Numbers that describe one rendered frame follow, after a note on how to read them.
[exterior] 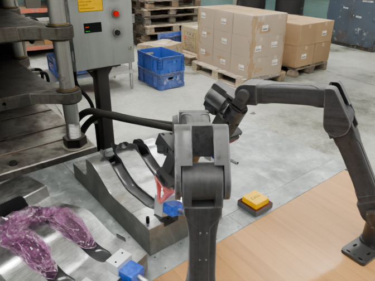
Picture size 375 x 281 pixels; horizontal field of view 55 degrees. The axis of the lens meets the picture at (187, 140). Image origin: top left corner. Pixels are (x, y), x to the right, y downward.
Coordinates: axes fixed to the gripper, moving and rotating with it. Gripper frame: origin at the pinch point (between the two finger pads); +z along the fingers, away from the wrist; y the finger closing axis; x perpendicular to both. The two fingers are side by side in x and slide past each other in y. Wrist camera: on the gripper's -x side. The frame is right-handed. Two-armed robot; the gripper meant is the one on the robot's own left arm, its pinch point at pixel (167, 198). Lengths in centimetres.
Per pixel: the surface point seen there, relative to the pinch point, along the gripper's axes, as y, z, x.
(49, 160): 7, 38, -59
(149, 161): -9.9, 8.5, -22.7
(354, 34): -654, 28, -316
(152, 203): -0.4, 7.5, -5.0
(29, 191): 26.4, 17.3, -25.7
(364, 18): -646, -6, -312
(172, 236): -1.8, 9.4, 5.9
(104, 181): 7.0, 11.6, -20.0
